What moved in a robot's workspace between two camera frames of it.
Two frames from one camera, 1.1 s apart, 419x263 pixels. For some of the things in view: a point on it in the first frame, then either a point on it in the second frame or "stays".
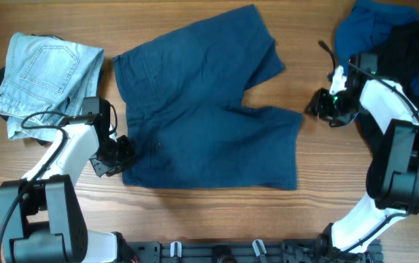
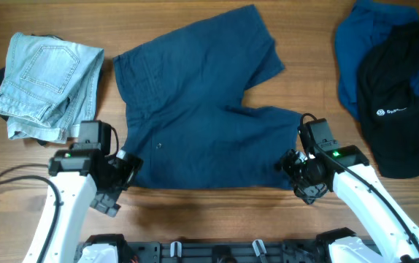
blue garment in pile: x=363 y=28 stays
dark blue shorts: x=185 y=114 stays
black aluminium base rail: x=314 y=250 stays
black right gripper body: x=336 y=109 → x=301 y=177
